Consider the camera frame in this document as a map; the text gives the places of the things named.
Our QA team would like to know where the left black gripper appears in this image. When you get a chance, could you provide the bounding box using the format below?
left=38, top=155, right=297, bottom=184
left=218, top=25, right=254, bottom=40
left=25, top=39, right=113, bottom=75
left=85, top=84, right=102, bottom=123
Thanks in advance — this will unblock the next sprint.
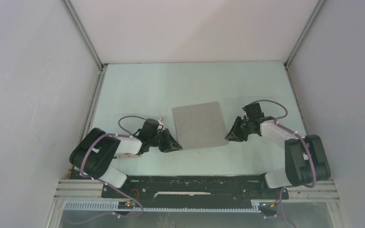
left=149, top=128, right=182, bottom=153

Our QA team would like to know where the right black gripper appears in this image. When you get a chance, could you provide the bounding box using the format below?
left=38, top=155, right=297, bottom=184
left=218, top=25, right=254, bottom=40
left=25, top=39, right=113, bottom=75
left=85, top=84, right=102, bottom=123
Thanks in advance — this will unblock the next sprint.
left=225, top=116, right=252, bottom=143

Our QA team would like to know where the grey cloth napkin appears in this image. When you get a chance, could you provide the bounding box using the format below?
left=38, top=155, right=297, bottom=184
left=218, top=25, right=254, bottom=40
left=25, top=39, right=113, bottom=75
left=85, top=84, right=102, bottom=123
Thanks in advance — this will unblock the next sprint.
left=173, top=102, right=228, bottom=150

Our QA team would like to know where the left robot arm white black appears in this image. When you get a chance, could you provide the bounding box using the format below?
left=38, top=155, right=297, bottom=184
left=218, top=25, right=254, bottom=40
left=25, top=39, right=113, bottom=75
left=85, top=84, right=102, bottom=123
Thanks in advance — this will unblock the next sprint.
left=69, top=118, right=182, bottom=198

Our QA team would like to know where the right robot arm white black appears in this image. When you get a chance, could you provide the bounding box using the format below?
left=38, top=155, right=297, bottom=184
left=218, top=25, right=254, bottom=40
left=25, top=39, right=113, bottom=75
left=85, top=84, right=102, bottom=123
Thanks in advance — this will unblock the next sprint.
left=225, top=100, right=331, bottom=199

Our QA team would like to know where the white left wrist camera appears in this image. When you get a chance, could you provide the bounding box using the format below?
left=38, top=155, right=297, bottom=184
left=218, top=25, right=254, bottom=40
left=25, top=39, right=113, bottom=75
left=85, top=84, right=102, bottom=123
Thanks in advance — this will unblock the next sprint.
left=158, top=117, right=164, bottom=126

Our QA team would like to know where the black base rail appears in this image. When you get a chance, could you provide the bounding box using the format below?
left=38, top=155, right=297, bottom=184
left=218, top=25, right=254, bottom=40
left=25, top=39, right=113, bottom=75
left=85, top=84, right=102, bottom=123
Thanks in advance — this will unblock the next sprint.
left=102, top=175, right=288, bottom=210

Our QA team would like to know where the right aluminium frame post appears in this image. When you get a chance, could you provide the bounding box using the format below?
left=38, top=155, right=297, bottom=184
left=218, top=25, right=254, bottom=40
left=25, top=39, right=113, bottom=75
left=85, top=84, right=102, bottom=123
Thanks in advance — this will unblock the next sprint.
left=284, top=0, right=327, bottom=69

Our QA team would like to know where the aluminium frame post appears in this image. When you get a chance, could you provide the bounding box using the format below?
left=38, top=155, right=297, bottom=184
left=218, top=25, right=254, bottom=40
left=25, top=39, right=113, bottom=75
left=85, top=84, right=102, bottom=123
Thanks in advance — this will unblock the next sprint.
left=61, top=0, right=105, bottom=70
left=284, top=0, right=327, bottom=69

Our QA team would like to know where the left aluminium frame post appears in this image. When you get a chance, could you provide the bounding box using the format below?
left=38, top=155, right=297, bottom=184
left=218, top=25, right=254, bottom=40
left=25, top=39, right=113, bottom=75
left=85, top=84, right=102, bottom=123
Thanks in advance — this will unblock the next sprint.
left=61, top=0, right=105, bottom=70

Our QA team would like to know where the white slotted cable duct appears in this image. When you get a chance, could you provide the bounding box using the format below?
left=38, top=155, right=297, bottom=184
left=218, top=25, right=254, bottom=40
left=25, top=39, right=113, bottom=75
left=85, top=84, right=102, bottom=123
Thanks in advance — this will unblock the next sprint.
left=64, top=200, right=273, bottom=213

